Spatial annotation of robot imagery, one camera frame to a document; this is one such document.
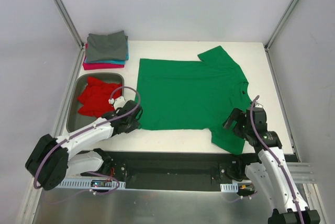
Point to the folded grey t-shirt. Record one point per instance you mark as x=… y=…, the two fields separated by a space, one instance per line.
x=106 y=47

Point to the right aluminium frame post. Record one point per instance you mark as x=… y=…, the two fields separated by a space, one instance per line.
x=280 y=25

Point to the green t-shirt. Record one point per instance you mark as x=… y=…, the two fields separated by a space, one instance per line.
x=194 y=95

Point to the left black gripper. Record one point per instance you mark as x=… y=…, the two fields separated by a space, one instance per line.
x=131 y=120

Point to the folded magenta t-shirt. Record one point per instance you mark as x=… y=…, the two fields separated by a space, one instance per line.
x=113 y=64

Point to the aluminium front rail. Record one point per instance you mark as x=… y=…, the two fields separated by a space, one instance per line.
x=301 y=173

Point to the right white cable duct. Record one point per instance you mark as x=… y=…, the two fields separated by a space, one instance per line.
x=229 y=188

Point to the aluminium frame post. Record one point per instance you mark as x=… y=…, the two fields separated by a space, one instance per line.
x=280 y=25
x=69 y=23

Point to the red t-shirt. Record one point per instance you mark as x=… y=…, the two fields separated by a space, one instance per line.
x=95 y=97

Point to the grey plastic tray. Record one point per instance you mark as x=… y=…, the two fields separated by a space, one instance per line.
x=75 y=120

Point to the left aluminium frame post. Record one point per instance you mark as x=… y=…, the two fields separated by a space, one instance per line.
x=69 y=23

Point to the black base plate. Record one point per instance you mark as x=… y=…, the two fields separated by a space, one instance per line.
x=202 y=172

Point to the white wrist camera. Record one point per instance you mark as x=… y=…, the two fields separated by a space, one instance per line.
x=258 y=105
x=118 y=102

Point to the white cable duct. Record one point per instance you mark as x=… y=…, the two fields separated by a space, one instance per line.
x=229 y=188
x=88 y=183

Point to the folded teal t-shirt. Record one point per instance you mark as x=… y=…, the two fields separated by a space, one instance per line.
x=126 y=51

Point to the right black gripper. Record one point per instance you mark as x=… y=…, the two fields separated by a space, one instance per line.
x=237 y=123

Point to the left white cable duct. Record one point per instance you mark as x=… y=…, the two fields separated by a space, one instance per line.
x=88 y=183

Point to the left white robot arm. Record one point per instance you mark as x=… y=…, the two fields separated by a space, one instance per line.
x=55 y=158

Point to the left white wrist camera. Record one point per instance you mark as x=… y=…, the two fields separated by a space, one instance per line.
x=118 y=102

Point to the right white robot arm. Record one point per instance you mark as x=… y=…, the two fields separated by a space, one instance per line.
x=270 y=174

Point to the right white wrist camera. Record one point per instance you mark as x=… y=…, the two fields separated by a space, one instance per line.
x=258 y=105

